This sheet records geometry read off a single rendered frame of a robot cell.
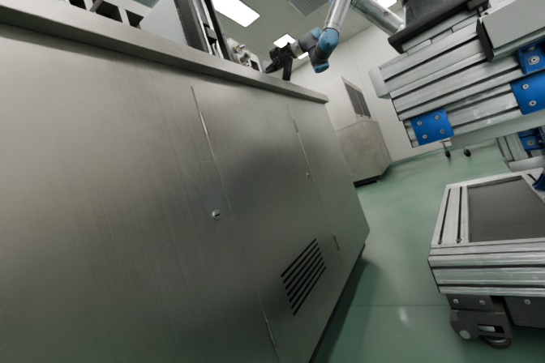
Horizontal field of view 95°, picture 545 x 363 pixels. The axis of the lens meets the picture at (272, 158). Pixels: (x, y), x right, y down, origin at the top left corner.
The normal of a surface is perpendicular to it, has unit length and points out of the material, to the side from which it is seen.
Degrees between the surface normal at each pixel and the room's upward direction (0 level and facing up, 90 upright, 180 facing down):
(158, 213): 90
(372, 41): 90
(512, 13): 90
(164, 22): 90
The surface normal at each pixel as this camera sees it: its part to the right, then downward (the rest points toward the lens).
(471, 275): -0.60, 0.14
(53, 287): 0.80, -0.31
